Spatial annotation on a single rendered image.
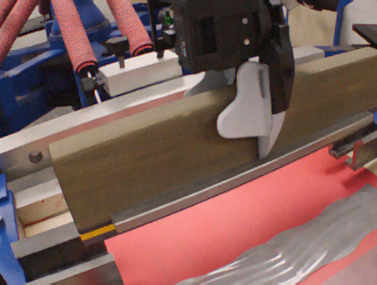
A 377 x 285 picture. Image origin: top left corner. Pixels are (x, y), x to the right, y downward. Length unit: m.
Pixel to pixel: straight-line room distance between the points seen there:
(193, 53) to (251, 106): 0.07
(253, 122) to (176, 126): 0.06
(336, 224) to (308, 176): 0.11
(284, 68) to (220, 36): 0.05
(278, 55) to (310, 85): 0.09
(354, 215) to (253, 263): 0.14
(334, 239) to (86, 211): 0.27
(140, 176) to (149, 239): 0.17
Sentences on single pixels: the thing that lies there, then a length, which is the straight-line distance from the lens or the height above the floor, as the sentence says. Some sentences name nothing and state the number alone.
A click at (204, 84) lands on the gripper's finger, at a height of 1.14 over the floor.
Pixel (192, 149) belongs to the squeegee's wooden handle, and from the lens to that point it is 0.30.
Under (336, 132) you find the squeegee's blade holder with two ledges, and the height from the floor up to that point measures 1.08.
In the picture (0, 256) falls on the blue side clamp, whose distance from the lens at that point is 0.44.
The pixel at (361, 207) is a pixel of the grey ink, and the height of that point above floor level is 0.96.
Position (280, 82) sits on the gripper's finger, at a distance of 0.29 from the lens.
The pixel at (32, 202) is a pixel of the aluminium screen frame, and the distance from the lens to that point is 0.51.
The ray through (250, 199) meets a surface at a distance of 0.49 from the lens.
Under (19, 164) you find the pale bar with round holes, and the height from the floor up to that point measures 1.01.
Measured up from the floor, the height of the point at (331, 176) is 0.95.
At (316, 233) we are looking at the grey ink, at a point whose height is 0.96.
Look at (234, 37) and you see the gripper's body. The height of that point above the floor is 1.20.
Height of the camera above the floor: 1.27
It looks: 31 degrees down
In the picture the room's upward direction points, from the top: 8 degrees counter-clockwise
